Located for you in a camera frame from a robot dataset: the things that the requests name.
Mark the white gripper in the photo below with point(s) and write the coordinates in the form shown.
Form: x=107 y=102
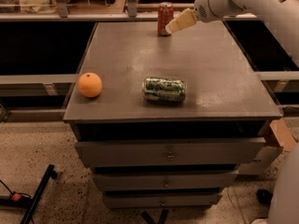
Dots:
x=205 y=7

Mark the red coke can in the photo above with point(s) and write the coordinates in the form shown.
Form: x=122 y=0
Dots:
x=165 y=15

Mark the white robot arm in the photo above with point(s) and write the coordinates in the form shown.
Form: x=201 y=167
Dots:
x=281 y=17

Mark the green soda can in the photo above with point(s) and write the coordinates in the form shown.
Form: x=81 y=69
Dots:
x=164 y=89

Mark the orange fruit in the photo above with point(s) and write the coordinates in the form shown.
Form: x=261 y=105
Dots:
x=90 y=85

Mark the grey drawer cabinet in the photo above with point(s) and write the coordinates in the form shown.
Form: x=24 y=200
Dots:
x=146 y=153

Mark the cardboard box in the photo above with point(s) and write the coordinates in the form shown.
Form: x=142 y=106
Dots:
x=278 y=139

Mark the black chair base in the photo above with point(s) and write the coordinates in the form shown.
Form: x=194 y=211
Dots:
x=264 y=196

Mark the black stand leg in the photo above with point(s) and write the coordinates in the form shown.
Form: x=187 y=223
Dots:
x=16 y=200

